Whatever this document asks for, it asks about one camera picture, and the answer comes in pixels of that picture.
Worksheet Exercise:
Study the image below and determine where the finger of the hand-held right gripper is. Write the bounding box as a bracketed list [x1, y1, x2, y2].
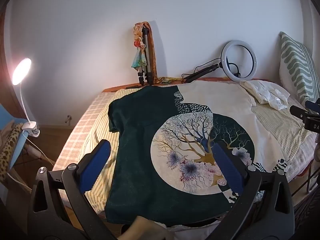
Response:
[290, 105, 312, 118]

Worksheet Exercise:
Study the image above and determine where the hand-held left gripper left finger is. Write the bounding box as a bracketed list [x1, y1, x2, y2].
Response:
[27, 139, 112, 240]

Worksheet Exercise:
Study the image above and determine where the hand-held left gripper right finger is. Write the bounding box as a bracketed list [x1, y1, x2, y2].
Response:
[211, 142, 295, 240]

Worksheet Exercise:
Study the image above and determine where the green tree print t-shirt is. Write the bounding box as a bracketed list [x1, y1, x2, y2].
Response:
[104, 81, 288, 227]

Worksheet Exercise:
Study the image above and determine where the cream waffle blanket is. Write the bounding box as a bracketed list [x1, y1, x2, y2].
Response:
[250, 100, 318, 182]

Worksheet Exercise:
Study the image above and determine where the pink checkered blanket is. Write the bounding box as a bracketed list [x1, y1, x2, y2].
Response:
[54, 92, 120, 180]

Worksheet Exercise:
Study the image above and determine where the white crumpled cloth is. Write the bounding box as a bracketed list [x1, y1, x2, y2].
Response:
[239, 80, 291, 110]

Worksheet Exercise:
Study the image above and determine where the green wavy pattern pillow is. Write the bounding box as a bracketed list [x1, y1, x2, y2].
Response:
[279, 32, 316, 107]

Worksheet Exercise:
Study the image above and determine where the yellow striped bed sheet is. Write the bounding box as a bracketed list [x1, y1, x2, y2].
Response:
[81, 89, 143, 209]

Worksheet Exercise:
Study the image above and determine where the person's leg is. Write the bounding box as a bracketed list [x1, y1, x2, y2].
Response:
[117, 216, 173, 240]

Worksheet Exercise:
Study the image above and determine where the leopard print cloth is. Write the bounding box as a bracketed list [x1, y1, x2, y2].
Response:
[0, 123, 25, 183]

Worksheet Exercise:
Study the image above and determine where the blue chair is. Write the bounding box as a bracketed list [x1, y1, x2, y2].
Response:
[0, 104, 28, 174]

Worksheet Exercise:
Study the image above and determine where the grey folded tripod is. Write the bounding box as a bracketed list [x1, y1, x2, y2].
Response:
[138, 27, 154, 85]

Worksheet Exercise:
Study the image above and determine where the white clip lamp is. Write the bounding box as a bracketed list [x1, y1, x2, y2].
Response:
[11, 58, 41, 138]

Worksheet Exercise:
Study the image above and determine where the colourful scarf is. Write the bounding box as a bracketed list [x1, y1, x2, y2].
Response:
[129, 22, 148, 71]

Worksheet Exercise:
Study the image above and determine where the orange fringed cloth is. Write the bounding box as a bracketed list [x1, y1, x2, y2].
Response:
[143, 21, 185, 87]

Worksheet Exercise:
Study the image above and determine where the white lamp cable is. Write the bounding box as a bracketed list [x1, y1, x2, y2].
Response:
[7, 131, 56, 188]

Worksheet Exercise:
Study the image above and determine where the white ring light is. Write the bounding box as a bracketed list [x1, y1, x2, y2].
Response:
[220, 40, 258, 83]

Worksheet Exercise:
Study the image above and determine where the black ring light stand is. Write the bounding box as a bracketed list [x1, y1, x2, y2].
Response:
[186, 64, 220, 83]

